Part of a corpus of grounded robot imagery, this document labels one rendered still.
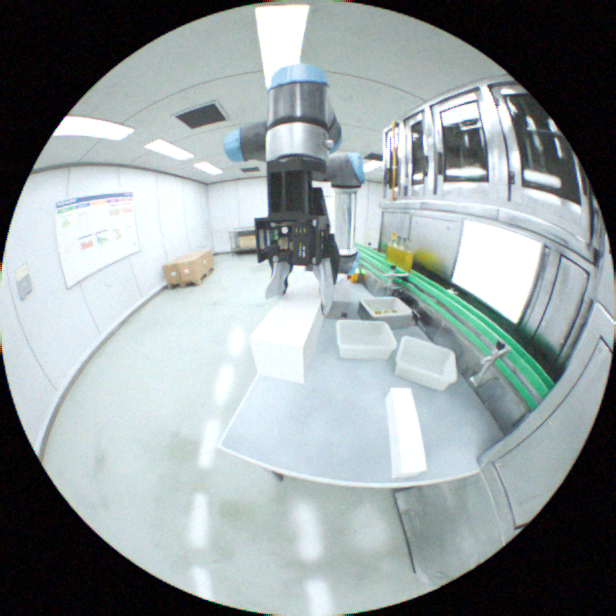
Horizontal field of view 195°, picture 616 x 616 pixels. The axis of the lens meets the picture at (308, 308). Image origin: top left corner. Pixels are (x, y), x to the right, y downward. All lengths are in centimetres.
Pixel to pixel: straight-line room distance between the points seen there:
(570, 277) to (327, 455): 93
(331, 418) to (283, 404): 14
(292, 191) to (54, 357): 306
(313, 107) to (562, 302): 85
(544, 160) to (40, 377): 397
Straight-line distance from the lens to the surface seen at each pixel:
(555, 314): 85
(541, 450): 57
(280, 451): 50
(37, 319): 299
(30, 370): 300
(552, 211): 90
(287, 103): 24
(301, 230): 19
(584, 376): 49
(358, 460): 51
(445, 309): 86
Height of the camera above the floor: 123
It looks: 29 degrees down
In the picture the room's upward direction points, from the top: straight up
